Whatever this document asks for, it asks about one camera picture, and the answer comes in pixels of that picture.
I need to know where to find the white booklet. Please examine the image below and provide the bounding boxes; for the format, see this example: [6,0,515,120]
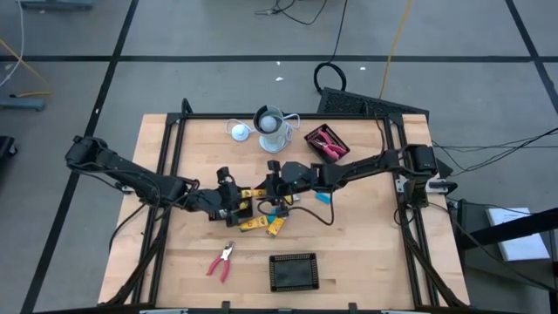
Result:
[485,207,551,262]

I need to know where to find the black plastic mesh basket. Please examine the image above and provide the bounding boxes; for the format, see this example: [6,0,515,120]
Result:
[208,187,255,222]
[268,252,320,293]
[303,123,351,166]

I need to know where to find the black caster wheel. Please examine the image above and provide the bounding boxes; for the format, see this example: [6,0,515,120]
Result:
[0,135,18,169]

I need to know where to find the grey stand foot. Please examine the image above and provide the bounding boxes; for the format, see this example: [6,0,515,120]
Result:
[0,96,48,113]

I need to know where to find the black mesh computer case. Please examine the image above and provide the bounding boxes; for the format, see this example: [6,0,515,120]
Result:
[316,86,431,119]

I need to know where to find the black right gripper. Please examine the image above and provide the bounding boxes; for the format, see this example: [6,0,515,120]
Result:
[254,159,319,218]

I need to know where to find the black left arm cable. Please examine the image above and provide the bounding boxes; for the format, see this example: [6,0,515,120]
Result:
[107,202,147,254]

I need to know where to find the white cylindrical lamp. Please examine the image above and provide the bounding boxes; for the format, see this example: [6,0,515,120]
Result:
[252,104,294,154]

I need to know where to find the thin yellow floor cable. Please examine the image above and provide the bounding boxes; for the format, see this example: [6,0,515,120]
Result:
[0,39,52,99]

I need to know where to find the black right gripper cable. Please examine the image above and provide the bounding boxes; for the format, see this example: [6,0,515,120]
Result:
[255,191,337,227]

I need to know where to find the red-handled needle-nose pliers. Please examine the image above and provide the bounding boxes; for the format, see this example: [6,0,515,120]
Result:
[308,128,349,160]

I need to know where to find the white floor cable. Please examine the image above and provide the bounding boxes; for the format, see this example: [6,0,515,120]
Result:
[0,0,25,88]

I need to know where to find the coiled black floor cable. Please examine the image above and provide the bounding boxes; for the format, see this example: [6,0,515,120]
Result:
[312,0,350,95]

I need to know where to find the black metal beam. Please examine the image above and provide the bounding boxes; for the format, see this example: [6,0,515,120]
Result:
[455,207,558,252]

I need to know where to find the black aluminium table frame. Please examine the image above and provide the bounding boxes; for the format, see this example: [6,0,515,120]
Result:
[98,98,470,314]

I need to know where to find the red-handled combination pliers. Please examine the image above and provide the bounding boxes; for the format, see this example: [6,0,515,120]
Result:
[205,240,236,284]

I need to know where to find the white lamp cable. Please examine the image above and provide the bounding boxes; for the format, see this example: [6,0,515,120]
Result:
[223,112,302,145]

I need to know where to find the long yellow floor cable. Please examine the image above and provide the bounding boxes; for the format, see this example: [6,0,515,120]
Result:
[378,0,413,100]

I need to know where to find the grey metal base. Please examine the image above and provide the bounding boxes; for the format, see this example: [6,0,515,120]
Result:
[17,0,95,12]

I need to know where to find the thin black floor cable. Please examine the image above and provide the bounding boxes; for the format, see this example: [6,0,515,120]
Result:
[255,0,328,26]

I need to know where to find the white round puck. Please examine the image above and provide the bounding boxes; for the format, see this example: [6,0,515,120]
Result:
[230,123,250,142]

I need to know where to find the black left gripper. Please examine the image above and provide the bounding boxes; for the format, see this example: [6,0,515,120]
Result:
[212,166,255,229]

